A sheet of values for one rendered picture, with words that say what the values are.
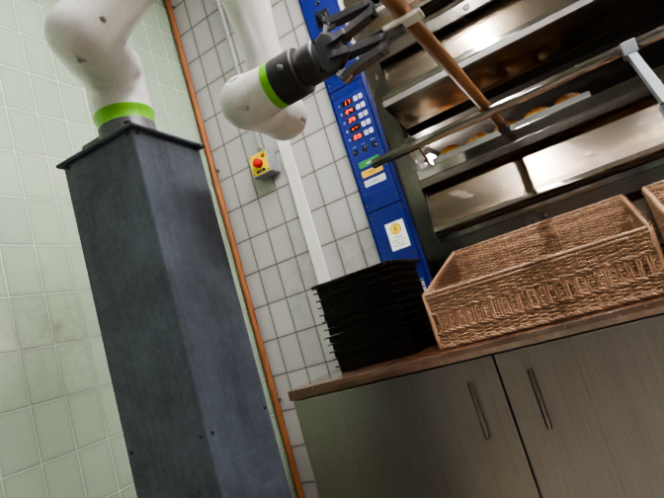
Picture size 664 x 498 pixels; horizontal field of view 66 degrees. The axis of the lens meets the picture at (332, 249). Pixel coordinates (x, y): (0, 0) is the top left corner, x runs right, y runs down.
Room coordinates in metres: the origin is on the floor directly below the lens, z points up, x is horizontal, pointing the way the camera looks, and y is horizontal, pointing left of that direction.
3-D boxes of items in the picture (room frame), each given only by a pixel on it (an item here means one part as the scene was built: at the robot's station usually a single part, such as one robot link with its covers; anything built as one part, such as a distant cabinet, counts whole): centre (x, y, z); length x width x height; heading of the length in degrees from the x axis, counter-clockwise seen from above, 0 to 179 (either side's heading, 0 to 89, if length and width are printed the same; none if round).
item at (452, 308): (1.46, -0.54, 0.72); 0.56 x 0.49 x 0.28; 64
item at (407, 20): (0.82, -0.23, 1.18); 0.07 x 0.03 x 0.01; 63
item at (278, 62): (0.93, -0.03, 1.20); 0.12 x 0.06 x 0.09; 153
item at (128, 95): (1.04, 0.35, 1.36); 0.16 x 0.13 x 0.19; 6
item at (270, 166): (2.08, 0.17, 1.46); 0.10 x 0.07 x 0.10; 63
